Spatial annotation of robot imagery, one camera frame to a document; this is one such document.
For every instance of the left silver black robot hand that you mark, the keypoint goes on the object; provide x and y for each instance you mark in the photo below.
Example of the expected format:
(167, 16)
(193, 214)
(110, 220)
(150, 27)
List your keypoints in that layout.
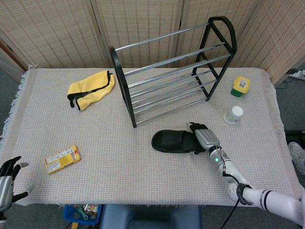
(6, 183)

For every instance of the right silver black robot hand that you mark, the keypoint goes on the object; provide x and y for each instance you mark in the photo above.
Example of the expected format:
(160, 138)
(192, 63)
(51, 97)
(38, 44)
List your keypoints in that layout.
(206, 139)

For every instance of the black slipper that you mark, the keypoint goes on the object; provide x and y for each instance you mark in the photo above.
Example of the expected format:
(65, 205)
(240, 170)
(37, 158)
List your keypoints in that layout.
(175, 141)

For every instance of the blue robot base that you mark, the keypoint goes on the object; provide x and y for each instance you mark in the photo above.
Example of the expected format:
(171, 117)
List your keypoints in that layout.
(151, 216)

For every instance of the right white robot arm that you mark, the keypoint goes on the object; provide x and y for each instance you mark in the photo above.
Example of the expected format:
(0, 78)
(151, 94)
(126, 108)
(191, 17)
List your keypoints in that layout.
(247, 183)

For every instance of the black metal shoe rack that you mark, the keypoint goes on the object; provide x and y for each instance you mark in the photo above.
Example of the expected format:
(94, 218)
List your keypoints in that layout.
(170, 71)

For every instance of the white paper cup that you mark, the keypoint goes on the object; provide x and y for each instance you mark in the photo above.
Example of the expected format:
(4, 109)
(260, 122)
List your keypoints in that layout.
(234, 115)

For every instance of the yellow snack box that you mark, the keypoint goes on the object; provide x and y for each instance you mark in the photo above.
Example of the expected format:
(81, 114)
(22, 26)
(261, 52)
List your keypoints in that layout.
(62, 159)

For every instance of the yellow green lidded container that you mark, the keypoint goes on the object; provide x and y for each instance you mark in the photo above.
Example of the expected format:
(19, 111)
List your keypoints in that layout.
(240, 86)

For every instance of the beige woven tablecloth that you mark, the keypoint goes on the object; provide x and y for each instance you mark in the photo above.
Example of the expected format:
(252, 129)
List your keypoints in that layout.
(143, 152)

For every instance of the blue plastic basket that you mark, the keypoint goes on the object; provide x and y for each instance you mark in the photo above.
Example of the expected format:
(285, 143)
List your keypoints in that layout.
(81, 214)

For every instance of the white sneaker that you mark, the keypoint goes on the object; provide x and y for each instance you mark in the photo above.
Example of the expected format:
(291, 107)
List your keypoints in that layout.
(297, 152)

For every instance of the white power strip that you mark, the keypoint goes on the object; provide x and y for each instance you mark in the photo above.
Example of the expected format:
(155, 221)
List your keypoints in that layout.
(298, 73)

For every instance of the bamboo folding screen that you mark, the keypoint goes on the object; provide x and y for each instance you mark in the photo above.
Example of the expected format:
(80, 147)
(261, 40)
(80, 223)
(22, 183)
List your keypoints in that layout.
(147, 31)

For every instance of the yellow black cloth bag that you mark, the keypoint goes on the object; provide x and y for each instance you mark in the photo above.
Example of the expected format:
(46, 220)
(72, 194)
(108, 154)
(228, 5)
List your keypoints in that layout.
(91, 90)

